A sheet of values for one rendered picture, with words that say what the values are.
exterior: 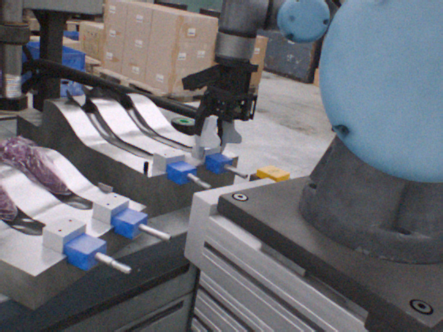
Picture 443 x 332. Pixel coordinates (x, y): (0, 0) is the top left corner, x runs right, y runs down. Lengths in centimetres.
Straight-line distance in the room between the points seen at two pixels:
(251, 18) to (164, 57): 403
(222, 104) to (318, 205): 51
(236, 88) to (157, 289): 45
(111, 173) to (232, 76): 30
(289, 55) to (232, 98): 719
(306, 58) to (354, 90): 763
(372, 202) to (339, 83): 18
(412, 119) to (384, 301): 16
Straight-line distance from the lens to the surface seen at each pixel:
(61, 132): 107
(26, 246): 70
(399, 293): 38
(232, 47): 88
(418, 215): 42
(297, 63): 796
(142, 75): 514
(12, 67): 149
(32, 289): 66
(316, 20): 73
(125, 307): 97
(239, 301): 55
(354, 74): 25
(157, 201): 89
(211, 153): 97
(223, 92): 89
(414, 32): 24
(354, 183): 41
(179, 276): 104
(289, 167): 130
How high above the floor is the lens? 123
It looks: 20 degrees down
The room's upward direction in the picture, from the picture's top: 10 degrees clockwise
